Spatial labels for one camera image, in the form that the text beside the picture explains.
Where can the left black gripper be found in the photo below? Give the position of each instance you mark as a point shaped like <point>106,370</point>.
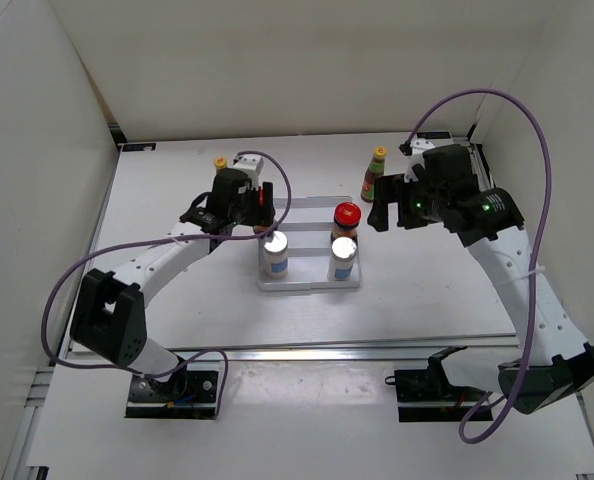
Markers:
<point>252,218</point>

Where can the white divided organizer tray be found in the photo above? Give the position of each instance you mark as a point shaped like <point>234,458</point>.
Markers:
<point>308,227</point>

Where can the yellow-capped sauce bottle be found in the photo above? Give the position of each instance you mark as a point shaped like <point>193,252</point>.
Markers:
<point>374,171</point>
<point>220,163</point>

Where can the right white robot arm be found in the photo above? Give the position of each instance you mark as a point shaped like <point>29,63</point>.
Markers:
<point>561,358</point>

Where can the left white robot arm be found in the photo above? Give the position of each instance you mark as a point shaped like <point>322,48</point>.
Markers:
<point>110,313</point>

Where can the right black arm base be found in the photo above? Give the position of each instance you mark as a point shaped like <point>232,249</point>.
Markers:
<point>420,400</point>

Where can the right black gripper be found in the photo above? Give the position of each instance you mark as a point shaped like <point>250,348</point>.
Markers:
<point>389,190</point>

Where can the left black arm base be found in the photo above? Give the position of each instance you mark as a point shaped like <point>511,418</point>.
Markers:
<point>191,394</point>

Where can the right yellow-capped sauce bottle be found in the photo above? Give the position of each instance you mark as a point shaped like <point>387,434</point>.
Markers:
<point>374,171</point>

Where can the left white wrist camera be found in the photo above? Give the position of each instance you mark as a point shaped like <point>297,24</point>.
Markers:
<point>251,165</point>

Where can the red-lidded sauce jar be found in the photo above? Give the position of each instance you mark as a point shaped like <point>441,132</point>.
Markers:
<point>265,211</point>
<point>346,219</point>

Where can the left yellow-capped sauce bottle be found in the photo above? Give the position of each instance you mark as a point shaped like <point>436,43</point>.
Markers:
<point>220,163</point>

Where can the silver-lidded white shaker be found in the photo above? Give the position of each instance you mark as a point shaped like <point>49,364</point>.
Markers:
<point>275,254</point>
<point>343,255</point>

